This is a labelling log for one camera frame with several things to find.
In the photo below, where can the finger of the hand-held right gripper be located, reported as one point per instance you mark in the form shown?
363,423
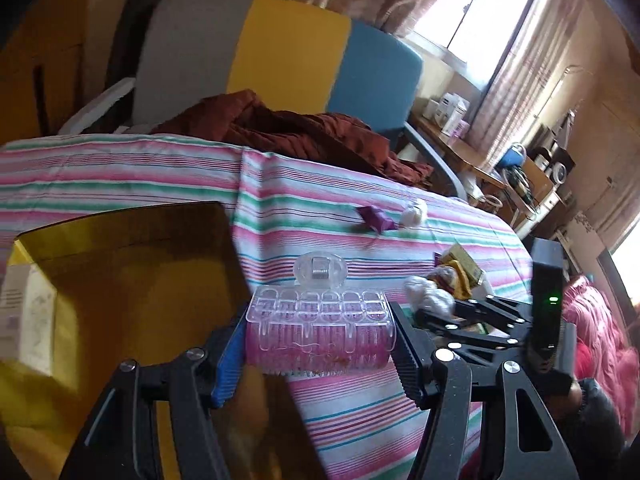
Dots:
495,310
470,332

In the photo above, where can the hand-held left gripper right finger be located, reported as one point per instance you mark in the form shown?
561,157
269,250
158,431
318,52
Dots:
407,355

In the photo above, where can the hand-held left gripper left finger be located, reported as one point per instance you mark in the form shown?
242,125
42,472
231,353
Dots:
227,370

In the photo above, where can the yellow sponge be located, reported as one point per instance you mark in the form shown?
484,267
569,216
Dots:
457,281

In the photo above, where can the clear plastic wrap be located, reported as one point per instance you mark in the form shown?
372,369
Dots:
430,297

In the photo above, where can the clear pink hair claw clip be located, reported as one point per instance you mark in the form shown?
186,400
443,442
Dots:
320,325

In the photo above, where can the yellow storage box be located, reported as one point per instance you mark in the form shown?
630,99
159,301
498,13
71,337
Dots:
125,285

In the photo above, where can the person's right hand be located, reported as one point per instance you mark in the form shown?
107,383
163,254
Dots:
595,410

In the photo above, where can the green printed box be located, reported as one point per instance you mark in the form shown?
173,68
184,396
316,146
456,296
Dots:
467,260

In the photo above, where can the pink red blanket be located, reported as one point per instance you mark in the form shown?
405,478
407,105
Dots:
600,340

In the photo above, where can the window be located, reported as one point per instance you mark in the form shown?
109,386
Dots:
627,265
480,15

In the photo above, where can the white crumpled tissue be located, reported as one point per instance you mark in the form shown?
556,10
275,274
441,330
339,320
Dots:
414,212

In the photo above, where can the round grey device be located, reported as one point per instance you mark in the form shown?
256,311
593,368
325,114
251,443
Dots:
561,172

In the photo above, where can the purple wrapper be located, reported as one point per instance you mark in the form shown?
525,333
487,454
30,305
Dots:
376,217

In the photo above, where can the blue round object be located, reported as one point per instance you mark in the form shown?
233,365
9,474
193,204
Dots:
511,155

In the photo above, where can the wooden desk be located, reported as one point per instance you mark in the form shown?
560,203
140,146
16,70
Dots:
460,152

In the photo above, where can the small pink box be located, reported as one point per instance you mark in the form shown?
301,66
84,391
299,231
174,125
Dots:
461,129

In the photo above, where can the pink green striped cloth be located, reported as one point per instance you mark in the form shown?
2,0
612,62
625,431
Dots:
300,200

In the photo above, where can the white box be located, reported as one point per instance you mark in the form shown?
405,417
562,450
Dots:
452,110

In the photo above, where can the white printed carton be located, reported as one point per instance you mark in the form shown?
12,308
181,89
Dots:
25,320

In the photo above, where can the maroon garment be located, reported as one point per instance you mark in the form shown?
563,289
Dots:
310,135

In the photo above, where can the grey yellow blue chair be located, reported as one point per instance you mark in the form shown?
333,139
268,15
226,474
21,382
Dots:
290,45

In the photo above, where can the black office chair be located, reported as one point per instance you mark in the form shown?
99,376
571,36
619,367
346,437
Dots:
135,25

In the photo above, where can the wooden cabinet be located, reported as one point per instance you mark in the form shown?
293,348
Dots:
40,60

